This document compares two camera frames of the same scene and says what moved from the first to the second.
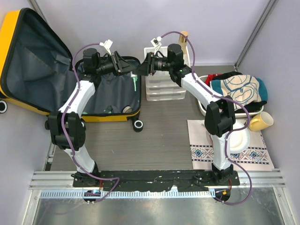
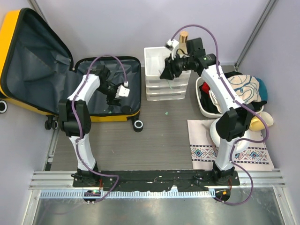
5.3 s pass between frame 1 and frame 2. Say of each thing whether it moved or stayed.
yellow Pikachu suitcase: stayed
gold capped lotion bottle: stayed
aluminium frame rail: stayed
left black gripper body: moved
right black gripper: moved
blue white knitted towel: stayed
